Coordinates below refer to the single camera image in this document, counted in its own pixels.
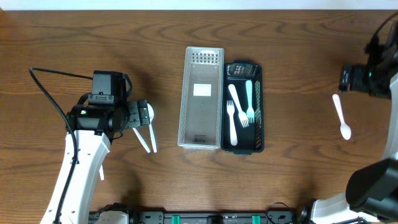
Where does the clear perforated plastic basket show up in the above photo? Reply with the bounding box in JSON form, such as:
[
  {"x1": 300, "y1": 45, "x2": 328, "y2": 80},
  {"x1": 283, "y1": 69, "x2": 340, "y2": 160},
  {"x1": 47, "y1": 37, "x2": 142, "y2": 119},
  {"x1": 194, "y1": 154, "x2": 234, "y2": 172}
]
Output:
[{"x1": 177, "y1": 47, "x2": 224, "y2": 150}]

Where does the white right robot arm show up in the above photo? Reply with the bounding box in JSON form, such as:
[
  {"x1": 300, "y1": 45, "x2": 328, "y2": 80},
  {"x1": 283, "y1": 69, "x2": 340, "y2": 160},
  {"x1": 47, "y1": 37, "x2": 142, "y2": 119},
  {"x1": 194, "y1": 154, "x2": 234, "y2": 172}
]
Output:
[{"x1": 297, "y1": 45, "x2": 397, "y2": 223}]

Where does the dark green plastic basket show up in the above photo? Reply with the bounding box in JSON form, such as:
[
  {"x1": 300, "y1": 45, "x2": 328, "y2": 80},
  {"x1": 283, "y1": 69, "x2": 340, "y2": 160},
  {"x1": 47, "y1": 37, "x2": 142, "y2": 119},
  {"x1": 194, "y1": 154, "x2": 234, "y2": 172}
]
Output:
[{"x1": 221, "y1": 60, "x2": 265, "y2": 155}]

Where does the white plastic fork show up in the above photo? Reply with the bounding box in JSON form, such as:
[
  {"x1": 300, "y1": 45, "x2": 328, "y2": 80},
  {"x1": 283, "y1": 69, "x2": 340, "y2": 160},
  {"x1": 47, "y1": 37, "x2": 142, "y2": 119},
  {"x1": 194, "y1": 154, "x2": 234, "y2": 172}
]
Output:
[
  {"x1": 228, "y1": 84, "x2": 249, "y2": 128},
  {"x1": 226, "y1": 100, "x2": 238, "y2": 146}
]

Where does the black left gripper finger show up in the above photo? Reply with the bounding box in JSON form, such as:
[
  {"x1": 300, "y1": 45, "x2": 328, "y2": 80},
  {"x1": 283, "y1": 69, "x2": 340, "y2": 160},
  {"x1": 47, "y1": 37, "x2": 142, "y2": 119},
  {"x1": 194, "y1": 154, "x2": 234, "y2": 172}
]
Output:
[
  {"x1": 126, "y1": 101, "x2": 141, "y2": 127},
  {"x1": 137, "y1": 100, "x2": 150, "y2": 125}
]

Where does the pale green plastic fork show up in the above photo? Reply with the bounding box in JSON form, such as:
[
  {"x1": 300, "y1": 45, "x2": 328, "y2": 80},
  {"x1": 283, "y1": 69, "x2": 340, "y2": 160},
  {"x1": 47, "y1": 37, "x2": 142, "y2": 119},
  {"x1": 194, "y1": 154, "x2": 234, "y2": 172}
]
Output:
[{"x1": 245, "y1": 80, "x2": 254, "y2": 123}]

